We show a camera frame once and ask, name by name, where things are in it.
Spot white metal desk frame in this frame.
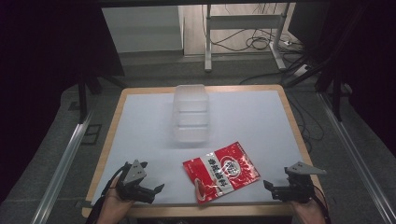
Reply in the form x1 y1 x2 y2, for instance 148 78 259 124
203 3 291 73

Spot dark curtain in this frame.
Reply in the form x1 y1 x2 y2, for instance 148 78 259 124
287 0 396 157
0 0 126 203

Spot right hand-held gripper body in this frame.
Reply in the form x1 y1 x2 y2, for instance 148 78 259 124
272 161 328 204

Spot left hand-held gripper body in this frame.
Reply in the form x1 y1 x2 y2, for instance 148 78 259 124
116 159 156 205

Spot red and white sauce packet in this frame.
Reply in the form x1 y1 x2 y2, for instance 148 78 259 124
182 141 262 205

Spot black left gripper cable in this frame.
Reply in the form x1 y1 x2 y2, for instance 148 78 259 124
85 163 129 224

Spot white power strip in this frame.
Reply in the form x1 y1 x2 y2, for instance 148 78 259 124
292 63 312 78

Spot black floor socket plate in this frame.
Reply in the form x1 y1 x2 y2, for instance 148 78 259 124
81 123 103 146

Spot white table mat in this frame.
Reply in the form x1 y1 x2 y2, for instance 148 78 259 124
92 89 308 207

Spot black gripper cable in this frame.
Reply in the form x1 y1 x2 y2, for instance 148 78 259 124
312 185 332 224
85 163 129 224

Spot black floor cables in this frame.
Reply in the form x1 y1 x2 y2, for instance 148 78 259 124
202 4 325 153

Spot aluminium rail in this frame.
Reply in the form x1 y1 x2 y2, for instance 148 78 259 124
317 91 396 224
30 111 95 224

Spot person's left hand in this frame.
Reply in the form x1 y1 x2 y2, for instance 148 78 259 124
96 176 135 224

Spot clear plastic storage box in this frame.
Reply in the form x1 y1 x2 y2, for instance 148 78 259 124
171 83 211 145

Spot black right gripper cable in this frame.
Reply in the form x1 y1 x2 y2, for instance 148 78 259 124
312 185 332 224

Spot white cabinet panel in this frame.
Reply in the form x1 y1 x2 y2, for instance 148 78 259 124
102 5 185 54

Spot person's right hand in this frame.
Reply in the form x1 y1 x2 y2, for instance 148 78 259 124
290 198 327 224

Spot black metal stand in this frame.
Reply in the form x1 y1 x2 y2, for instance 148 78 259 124
76 73 129 125
283 6 368 123

